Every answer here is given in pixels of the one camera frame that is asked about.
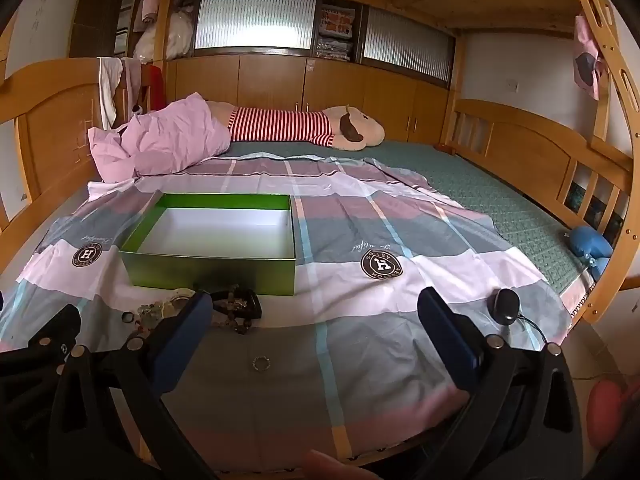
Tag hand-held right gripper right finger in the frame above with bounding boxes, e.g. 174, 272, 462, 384
417, 287, 596, 480

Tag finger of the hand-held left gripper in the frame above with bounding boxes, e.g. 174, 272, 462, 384
0, 305, 83, 411

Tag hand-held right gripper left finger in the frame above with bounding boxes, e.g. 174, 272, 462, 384
50, 290, 221, 480

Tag white chunky wristwatch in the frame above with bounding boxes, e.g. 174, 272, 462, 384
164, 287, 197, 312

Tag pink beaded bracelet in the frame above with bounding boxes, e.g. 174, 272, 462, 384
135, 302, 167, 333

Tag orange beaded bracelet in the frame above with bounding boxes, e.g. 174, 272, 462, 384
215, 317, 258, 337

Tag green cardboard box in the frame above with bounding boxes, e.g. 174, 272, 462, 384
119, 192, 297, 297

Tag black wristwatch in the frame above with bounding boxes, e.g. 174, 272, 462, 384
211, 285, 264, 322

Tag person's right hand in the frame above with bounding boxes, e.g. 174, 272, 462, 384
304, 449, 363, 480

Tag plaid bedsheet with round emblems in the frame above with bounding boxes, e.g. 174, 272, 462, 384
0, 152, 573, 480

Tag green woven bed mat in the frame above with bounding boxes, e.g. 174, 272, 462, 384
227, 140, 598, 293

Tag blue plush toy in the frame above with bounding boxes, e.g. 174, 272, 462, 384
565, 226, 626, 286

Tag pink round object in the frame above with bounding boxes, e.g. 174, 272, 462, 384
587, 379, 640, 453

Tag pink quilt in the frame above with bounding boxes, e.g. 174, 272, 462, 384
88, 94, 232, 183

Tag wooden headboard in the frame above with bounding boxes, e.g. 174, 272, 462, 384
0, 55, 168, 246

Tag wooden footboard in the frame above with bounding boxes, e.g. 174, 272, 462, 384
440, 99, 635, 243

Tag red striped plush toy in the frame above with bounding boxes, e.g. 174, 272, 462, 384
210, 102, 386, 152

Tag white hanging garment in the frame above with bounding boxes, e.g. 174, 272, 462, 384
96, 56, 124, 128

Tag red hanging cloth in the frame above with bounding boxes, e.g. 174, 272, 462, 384
149, 66, 166, 112

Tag grey pink hanging garment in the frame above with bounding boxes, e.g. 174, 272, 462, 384
121, 57, 151, 111

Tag frosted glass window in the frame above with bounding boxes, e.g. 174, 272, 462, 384
194, 0, 318, 53
361, 7, 456, 86

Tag white plastic bags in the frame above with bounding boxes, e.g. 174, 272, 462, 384
132, 7, 196, 66

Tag pink patterned hanging cloth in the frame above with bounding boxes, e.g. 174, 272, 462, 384
573, 15, 609, 102

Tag colourful printed bags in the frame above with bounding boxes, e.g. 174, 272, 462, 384
315, 2, 359, 62

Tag wooden bunk ladder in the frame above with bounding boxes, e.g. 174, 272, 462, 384
547, 0, 640, 326

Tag black round gadget with cable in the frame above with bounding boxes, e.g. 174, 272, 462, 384
492, 288, 551, 348

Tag wooden wall cabinets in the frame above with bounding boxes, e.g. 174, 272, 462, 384
165, 52, 453, 145

